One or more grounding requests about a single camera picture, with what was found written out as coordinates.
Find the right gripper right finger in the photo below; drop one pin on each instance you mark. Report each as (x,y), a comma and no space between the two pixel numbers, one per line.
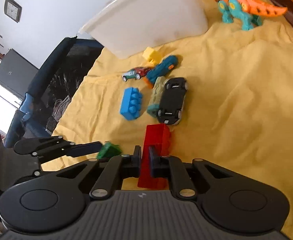
(174,170)

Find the small green building brick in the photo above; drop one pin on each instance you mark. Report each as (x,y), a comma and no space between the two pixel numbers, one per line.
(109,150)

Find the teal toy figure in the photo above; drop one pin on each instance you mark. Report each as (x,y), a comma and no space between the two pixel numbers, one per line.
(161,69)

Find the black mesh chair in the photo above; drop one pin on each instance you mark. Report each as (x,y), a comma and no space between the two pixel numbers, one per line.
(52,89)

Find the green white toy car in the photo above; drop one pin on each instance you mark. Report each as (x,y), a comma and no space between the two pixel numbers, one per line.
(135,73)

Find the khaki toy truck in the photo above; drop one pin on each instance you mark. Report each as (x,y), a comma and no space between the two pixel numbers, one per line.
(156,95)

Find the orange teal toy dinosaur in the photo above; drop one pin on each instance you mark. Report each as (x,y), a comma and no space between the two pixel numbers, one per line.
(249,12)

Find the blue building brick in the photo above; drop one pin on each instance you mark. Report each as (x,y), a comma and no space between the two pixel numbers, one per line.
(131,103)

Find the wall clock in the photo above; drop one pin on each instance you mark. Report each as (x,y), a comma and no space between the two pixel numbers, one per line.
(13,10)

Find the white plastic bin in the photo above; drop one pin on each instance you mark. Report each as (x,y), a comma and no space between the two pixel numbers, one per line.
(127,27)

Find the black upside-down toy car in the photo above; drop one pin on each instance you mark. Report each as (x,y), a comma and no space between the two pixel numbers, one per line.
(172,101)

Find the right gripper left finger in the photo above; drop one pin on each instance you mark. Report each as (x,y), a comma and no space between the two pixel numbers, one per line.
(114,171)

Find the large red building brick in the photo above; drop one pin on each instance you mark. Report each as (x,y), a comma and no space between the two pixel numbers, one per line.
(156,144)

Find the yellow building brick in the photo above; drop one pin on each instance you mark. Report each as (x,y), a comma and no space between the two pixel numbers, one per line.
(152,56)

